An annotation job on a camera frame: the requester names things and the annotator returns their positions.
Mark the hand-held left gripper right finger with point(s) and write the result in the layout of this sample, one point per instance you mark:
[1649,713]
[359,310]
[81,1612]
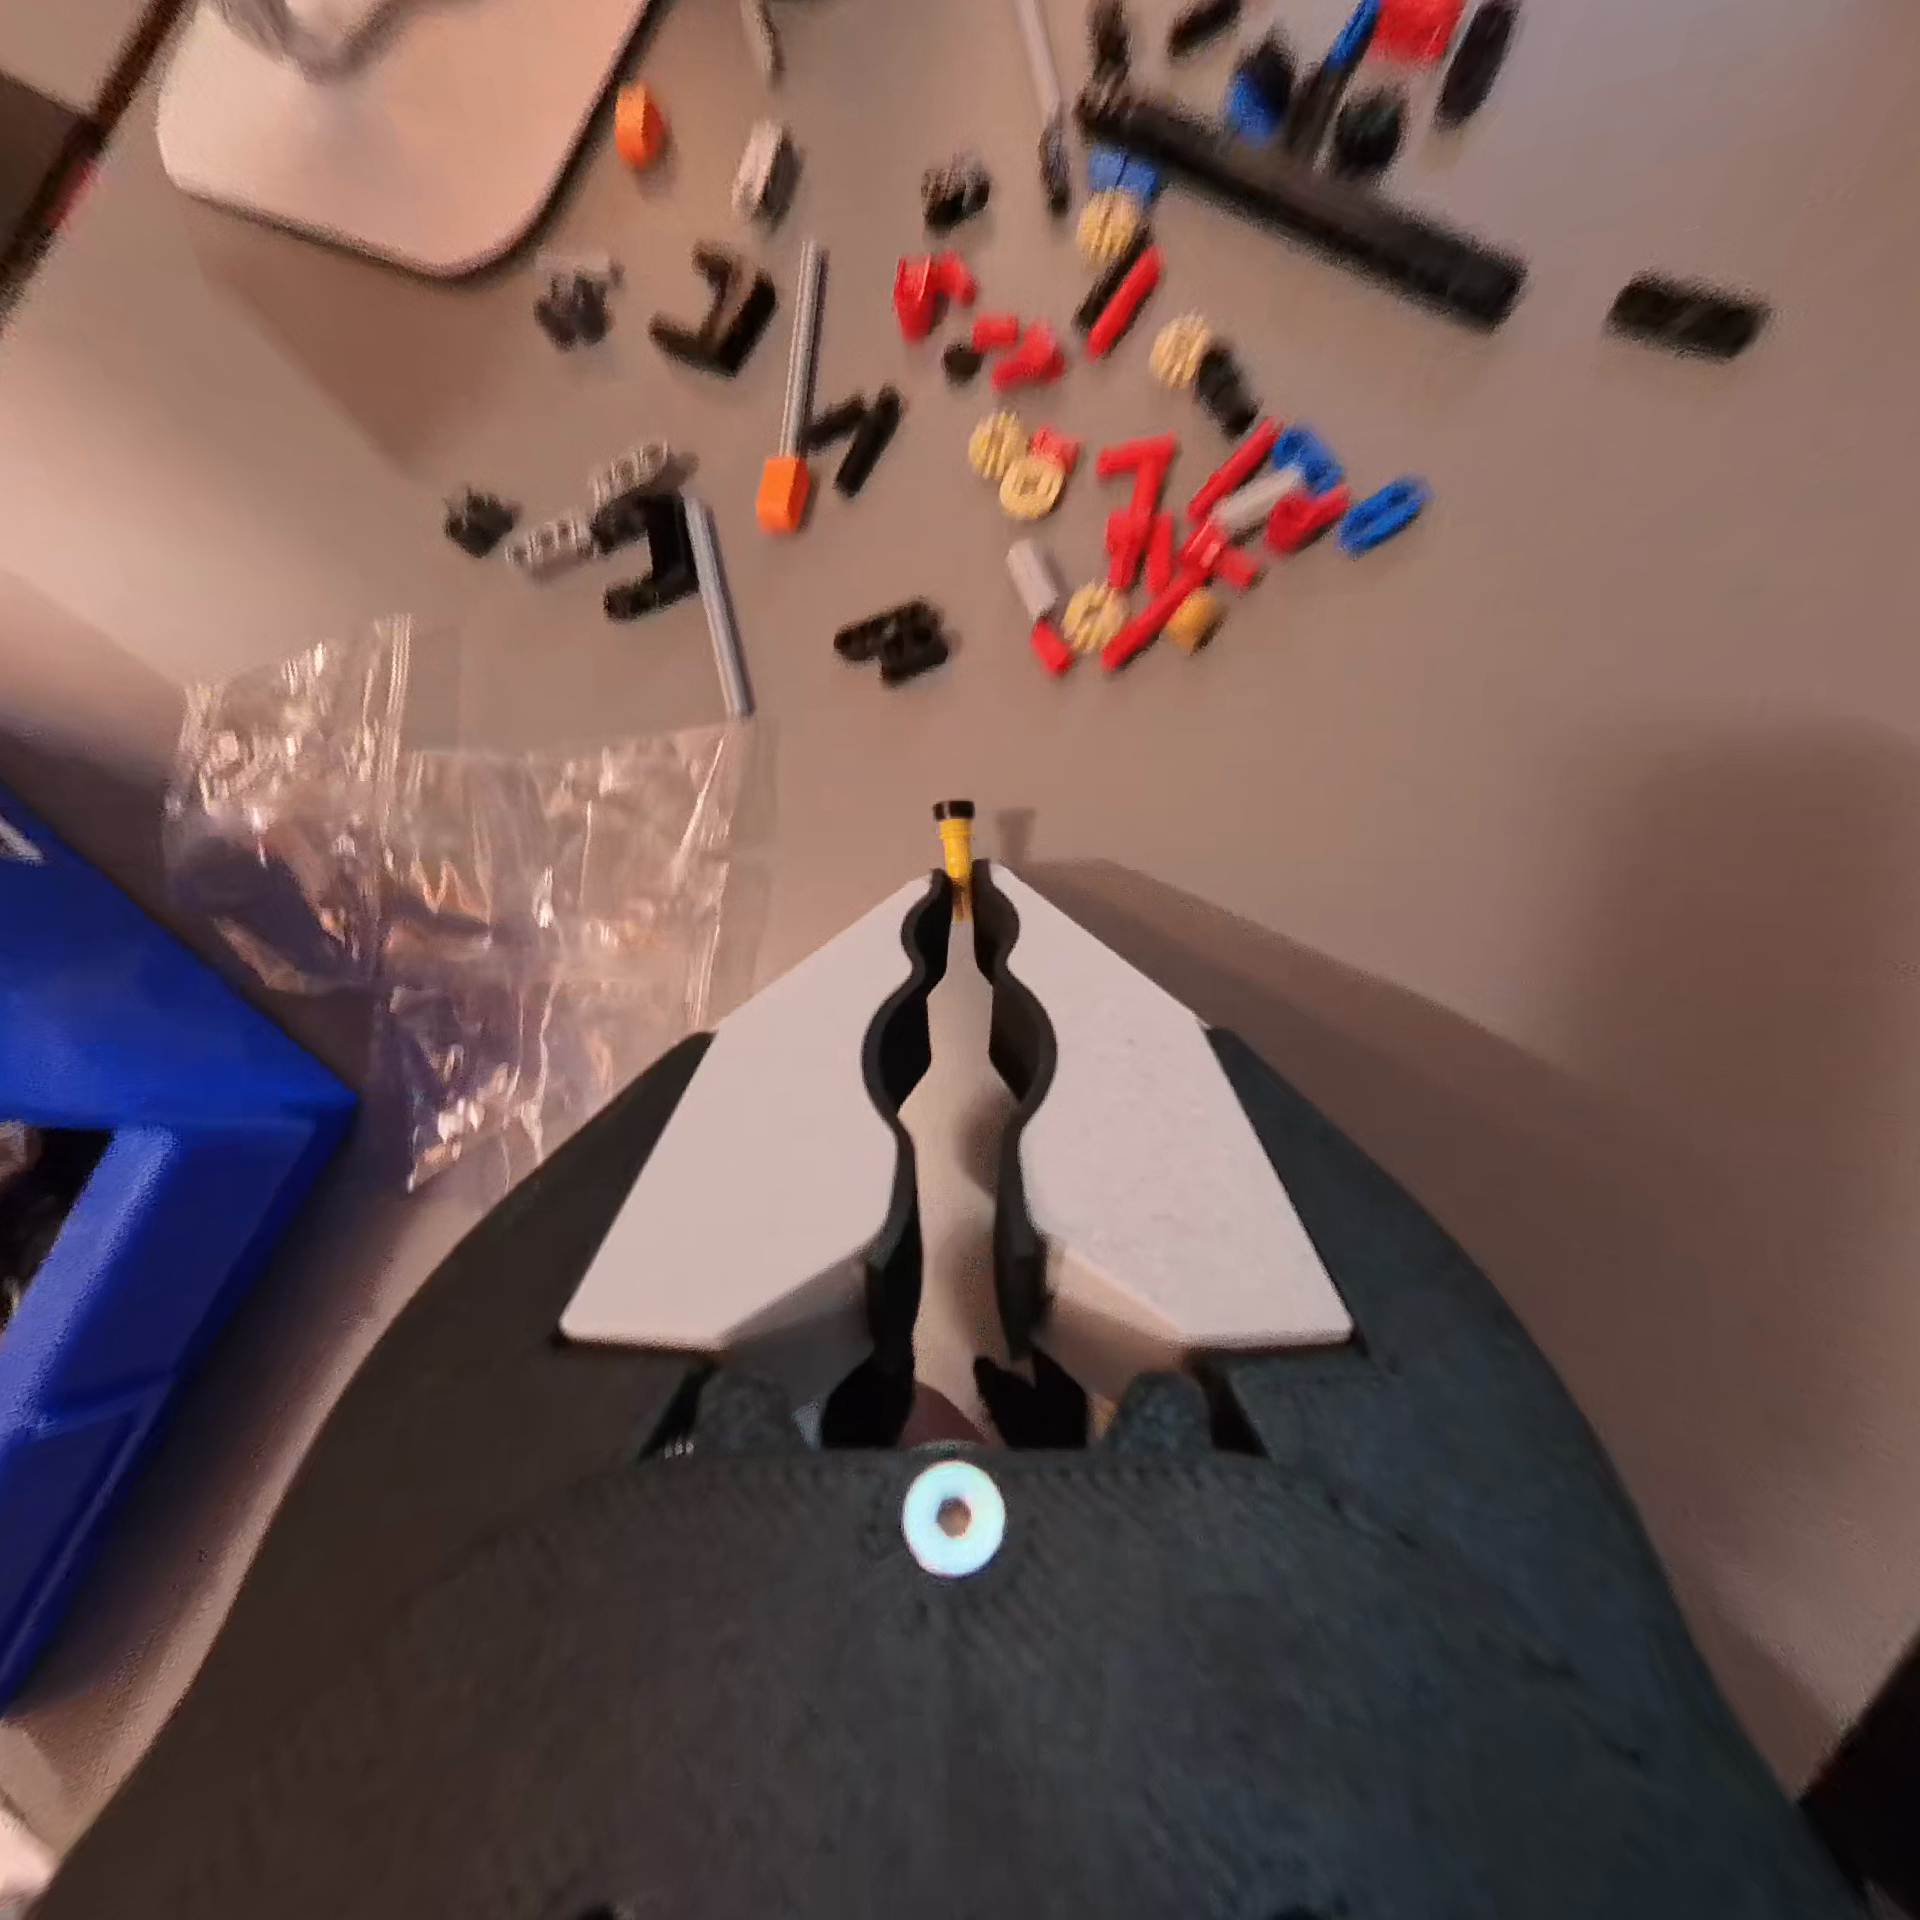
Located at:
[1171,1185]

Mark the short black lego beam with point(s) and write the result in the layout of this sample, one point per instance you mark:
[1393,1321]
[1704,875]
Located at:
[1687,319]

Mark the scattered loose lego pieces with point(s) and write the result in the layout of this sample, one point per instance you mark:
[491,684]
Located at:
[1140,470]

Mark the blue plastic box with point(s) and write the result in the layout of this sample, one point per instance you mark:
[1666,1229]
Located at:
[135,1079]

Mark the pale monitor stand base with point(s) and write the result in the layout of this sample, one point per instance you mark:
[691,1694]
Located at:
[422,135]

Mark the yellow lego axle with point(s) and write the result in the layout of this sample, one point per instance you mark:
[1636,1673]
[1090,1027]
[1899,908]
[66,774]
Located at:
[954,849]

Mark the clear plastic bag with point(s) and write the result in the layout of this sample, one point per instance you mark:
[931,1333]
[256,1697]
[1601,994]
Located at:
[480,901]

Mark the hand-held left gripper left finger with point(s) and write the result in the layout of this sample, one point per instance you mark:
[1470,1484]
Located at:
[735,1172]

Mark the long black lego beam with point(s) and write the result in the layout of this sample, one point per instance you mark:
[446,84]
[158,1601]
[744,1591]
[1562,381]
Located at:
[1319,211]

